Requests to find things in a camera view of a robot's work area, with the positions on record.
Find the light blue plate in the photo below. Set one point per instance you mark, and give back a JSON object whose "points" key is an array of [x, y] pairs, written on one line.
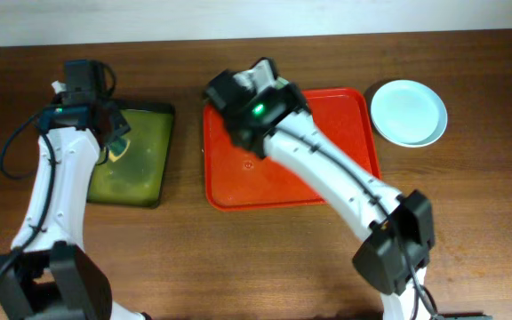
{"points": [[408, 114]]}

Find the yellow green sponge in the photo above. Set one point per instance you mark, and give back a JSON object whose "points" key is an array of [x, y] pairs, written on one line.
{"points": [[117, 148]]}

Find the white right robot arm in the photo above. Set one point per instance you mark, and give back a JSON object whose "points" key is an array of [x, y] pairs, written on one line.
{"points": [[269, 116]]}

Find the red plastic tray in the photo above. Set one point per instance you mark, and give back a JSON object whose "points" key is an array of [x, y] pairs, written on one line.
{"points": [[237, 180]]}

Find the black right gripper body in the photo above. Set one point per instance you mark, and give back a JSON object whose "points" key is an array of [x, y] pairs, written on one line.
{"points": [[285, 99]]}

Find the black tray with soapy water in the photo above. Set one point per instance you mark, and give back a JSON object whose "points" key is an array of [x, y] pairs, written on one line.
{"points": [[136, 179]]}

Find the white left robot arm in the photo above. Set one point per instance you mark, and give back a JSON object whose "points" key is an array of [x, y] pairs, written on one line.
{"points": [[47, 274]]}

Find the pale green plate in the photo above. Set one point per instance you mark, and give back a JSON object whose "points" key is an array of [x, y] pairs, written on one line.
{"points": [[281, 82]]}

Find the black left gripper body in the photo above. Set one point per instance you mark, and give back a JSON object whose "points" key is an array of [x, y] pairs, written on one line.
{"points": [[116, 129]]}

